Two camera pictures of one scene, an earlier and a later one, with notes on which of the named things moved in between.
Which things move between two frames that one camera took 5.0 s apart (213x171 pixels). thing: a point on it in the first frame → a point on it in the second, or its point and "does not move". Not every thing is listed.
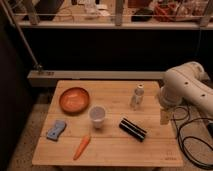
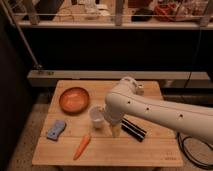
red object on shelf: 165,12 does not move
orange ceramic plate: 74,100 does not move
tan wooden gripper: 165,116 → 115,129
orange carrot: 85,141 does not move
